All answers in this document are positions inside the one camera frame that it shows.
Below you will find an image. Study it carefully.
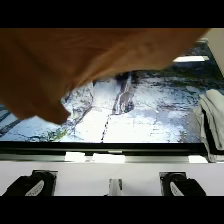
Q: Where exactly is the orange garment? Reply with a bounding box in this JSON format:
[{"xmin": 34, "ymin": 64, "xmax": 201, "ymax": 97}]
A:
[{"xmin": 0, "ymin": 27, "xmax": 211, "ymax": 126}]

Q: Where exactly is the white garment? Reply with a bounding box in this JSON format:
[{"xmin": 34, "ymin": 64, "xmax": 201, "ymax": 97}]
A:
[{"xmin": 193, "ymin": 88, "xmax": 224, "ymax": 164}]

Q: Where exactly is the silver frame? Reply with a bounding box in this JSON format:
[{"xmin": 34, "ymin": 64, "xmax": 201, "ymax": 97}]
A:
[{"xmin": 0, "ymin": 151, "xmax": 224, "ymax": 197}]

